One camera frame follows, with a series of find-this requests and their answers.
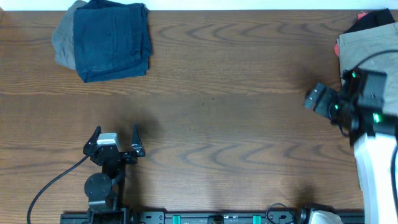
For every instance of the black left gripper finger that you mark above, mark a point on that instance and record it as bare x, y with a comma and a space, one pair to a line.
136, 143
94, 137

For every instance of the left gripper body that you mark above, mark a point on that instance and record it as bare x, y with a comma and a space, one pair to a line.
126, 154

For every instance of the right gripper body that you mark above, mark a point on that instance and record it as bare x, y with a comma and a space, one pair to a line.
319, 98

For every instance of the navy blue shorts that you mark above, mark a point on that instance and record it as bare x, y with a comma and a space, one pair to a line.
111, 41

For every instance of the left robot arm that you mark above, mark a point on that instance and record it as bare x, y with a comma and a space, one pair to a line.
105, 189

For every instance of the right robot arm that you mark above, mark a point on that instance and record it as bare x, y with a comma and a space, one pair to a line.
376, 160

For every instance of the beige khaki shorts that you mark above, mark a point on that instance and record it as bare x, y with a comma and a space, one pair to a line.
373, 49

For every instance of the black garment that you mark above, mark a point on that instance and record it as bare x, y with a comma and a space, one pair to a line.
371, 20

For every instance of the folded grey shorts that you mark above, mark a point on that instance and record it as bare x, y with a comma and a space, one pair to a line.
62, 38

